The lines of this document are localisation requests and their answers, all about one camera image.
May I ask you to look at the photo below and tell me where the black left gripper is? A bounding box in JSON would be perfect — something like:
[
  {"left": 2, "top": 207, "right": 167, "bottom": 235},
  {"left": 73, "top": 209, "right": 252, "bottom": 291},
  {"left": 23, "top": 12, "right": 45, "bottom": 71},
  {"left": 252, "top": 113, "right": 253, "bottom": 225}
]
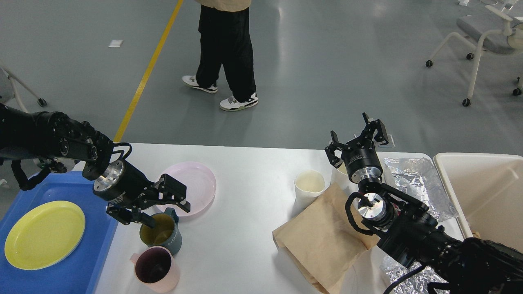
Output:
[{"left": 93, "top": 160, "right": 191, "bottom": 228}]

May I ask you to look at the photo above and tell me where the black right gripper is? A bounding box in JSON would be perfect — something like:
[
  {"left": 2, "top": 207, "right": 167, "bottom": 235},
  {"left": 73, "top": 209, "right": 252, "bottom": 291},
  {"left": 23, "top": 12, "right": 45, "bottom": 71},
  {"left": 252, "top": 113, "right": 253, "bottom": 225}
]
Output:
[{"left": 325, "top": 112, "right": 390, "bottom": 183}]

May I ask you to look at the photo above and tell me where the dark green mug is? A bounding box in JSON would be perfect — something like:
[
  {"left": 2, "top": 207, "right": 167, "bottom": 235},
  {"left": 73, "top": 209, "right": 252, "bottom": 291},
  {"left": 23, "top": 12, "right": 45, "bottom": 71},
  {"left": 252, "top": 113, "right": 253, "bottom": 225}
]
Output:
[{"left": 139, "top": 208, "right": 182, "bottom": 255}]

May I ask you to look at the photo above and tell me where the pink plate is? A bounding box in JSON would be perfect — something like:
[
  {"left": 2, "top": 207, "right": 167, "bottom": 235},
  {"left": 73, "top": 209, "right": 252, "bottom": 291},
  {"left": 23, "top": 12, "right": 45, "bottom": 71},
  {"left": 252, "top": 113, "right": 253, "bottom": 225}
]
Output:
[{"left": 155, "top": 161, "right": 217, "bottom": 220}]

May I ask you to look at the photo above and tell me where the pink mug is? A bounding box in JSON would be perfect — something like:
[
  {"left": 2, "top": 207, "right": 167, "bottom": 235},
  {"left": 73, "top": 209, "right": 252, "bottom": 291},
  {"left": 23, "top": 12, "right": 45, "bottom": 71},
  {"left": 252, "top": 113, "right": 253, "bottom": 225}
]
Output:
[{"left": 129, "top": 246, "right": 181, "bottom": 293}]

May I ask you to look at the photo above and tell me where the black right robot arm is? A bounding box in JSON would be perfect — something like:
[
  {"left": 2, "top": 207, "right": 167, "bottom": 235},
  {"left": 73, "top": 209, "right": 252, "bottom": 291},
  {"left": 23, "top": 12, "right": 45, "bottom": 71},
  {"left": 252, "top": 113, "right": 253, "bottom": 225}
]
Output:
[{"left": 325, "top": 113, "right": 523, "bottom": 294}]

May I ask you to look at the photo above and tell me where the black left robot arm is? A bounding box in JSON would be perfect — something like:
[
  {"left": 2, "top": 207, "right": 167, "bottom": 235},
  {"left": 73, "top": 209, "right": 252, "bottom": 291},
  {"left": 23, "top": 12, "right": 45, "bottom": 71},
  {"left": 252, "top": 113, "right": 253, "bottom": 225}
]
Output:
[{"left": 0, "top": 104, "right": 191, "bottom": 228}]

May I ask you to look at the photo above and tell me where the white floor socket plate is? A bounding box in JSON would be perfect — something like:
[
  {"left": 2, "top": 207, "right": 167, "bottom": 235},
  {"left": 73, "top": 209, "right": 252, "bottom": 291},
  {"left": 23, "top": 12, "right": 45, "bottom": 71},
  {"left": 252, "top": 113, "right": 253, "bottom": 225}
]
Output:
[{"left": 379, "top": 134, "right": 396, "bottom": 148}]

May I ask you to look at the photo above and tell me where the white paper cup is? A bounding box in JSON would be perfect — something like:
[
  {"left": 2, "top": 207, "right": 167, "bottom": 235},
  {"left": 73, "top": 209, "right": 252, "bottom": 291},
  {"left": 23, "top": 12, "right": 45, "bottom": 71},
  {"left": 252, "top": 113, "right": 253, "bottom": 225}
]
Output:
[
  {"left": 329, "top": 163, "right": 358, "bottom": 195},
  {"left": 294, "top": 169, "right": 326, "bottom": 209}
]

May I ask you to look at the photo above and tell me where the crumpled aluminium foil sheet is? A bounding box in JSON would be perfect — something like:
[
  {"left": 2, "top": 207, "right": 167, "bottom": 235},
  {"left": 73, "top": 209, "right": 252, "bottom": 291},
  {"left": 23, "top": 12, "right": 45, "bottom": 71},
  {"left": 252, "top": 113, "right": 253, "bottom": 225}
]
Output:
[{"left": 383, "top": 158, "right": 459, "bottom": 222}]

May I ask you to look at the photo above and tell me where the blue plastic tray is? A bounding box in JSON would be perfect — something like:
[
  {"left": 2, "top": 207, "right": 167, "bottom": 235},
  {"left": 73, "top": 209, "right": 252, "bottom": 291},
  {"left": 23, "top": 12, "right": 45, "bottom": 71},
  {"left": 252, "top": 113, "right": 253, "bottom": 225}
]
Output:
[{"left": 0, "top": 171, "right": 118, "bottom": 294}]

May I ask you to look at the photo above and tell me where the yellow plate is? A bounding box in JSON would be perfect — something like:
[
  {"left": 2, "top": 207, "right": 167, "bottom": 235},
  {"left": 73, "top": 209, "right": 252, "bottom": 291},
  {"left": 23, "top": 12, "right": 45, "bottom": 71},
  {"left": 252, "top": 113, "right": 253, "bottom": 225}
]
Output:
[{"left": 4, "top": 200, "right": 86, "bottom": 270}]

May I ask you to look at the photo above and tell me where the brown paper bag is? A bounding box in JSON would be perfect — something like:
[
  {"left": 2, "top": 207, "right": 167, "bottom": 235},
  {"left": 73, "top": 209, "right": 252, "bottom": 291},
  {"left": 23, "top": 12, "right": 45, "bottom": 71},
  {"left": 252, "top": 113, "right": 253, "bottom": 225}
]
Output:
[{"left": 273, "top": 184, "right": 379, "bottom": 294}]

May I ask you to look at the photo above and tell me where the beige plastic bin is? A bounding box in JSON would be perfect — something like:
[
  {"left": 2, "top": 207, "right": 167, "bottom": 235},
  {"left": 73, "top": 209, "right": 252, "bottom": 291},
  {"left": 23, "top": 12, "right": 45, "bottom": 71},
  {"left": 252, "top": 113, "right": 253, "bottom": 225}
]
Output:
[{"left": 434, "top": 153, "right": 523, "bottom": 251}]

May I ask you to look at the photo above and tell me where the aluminium foil piece lower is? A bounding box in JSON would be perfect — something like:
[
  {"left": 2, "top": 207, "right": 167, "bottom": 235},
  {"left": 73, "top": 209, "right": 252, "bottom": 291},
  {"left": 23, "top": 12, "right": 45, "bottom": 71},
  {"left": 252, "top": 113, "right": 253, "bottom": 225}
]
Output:
[{"left": 380, "top": 256, "right": 447, "bottom": 294}]

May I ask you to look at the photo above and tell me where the person in black trousers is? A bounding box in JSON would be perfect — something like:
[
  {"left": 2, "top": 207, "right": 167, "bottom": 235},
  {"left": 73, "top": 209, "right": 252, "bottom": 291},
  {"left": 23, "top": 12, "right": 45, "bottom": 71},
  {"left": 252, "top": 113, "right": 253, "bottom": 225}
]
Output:
[{"left": 182, "top": 0, "right": 259, "bottom": 111}]

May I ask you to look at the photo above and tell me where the white grey office chair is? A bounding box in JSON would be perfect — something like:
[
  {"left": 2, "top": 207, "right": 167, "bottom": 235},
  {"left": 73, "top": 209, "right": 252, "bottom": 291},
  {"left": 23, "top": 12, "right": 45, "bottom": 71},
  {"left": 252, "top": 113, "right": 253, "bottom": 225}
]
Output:
[{"left": 425, "top": 0, "right": 523, "bottom": 107}]

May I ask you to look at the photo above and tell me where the white chair left edge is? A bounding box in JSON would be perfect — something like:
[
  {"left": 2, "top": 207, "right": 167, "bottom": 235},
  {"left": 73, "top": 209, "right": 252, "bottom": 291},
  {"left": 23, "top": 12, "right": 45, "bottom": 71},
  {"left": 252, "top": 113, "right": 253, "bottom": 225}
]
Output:
[{"left": 0, "top": 61, "right": 47, "bottom": 113}]

